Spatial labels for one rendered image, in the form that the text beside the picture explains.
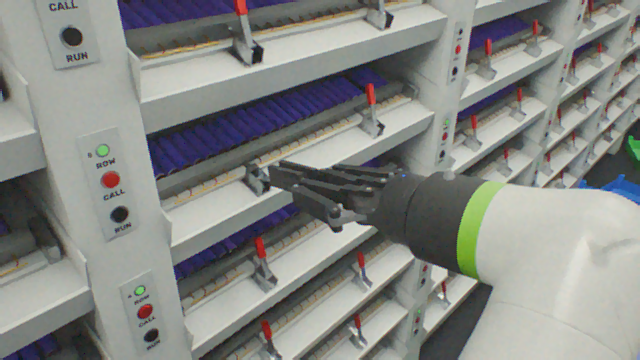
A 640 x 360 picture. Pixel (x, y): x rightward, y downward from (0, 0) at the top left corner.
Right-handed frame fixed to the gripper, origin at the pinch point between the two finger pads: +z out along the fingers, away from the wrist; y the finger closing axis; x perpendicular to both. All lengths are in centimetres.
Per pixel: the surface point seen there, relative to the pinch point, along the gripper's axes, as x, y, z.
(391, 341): -74, 44, 24
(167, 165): 2.7, -9.7, 14.7
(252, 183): -2.2, -1.0, 8.3
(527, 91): -18, 113, 16
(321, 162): -3.7, 12.3, 7.5
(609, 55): -21, 184, 12
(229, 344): -34.9, -5.4, 19.5
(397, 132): -4.6, 31.6, 6.5
